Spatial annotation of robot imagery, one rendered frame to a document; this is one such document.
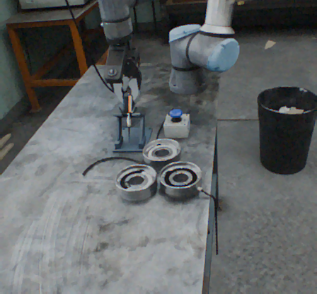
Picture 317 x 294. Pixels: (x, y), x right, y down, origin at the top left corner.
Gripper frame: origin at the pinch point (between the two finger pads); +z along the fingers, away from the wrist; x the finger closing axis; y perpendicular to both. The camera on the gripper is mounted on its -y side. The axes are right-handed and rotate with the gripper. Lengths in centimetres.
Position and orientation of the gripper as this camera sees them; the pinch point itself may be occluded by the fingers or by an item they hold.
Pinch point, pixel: (129, 101)
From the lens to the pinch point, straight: 110.4
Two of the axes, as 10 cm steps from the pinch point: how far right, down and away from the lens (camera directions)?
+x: -9.8, 0.1, 1.7
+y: 1.4, -6.0, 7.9
